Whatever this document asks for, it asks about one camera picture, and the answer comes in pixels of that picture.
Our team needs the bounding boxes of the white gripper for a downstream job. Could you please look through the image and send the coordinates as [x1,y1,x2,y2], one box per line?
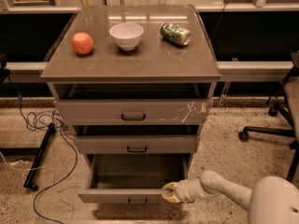
[162,179,194,203]

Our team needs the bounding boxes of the grey bottom drawer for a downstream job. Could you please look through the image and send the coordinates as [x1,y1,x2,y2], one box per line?
[78,154,190,203]

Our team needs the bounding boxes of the grey drawer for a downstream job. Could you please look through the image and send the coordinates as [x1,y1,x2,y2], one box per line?
[54,100,212,125]
[78,154,190,203]
[74,135,198,154]

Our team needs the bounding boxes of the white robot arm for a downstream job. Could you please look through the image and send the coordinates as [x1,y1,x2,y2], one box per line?
[162,171,299,224]

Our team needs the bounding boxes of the grey top drawer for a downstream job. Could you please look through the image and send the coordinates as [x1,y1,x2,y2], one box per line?
[54,100,212,125]

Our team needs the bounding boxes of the grey middle drawer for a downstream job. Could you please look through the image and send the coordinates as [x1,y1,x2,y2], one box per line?
[74,135,198,154]

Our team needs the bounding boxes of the grey drawer cabinet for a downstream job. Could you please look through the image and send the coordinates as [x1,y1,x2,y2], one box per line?
[40,4,221,185]

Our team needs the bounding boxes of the black stand leg with caster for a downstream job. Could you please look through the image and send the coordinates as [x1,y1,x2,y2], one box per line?
[23,123,56,191]

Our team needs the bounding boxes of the black office chair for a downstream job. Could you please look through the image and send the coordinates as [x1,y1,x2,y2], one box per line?
[238,52,299,182]

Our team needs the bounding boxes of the green soda can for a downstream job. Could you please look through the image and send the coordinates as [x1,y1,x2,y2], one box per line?
[160,22,191,46]

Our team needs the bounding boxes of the white bowl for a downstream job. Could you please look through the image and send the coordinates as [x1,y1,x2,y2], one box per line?
[109,22,144,50]

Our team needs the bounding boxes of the red apple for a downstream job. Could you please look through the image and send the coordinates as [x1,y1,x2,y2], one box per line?
[72,33,93,55]

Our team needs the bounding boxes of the white thin cable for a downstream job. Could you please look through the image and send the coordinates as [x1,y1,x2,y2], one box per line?
[0,152,79,222]

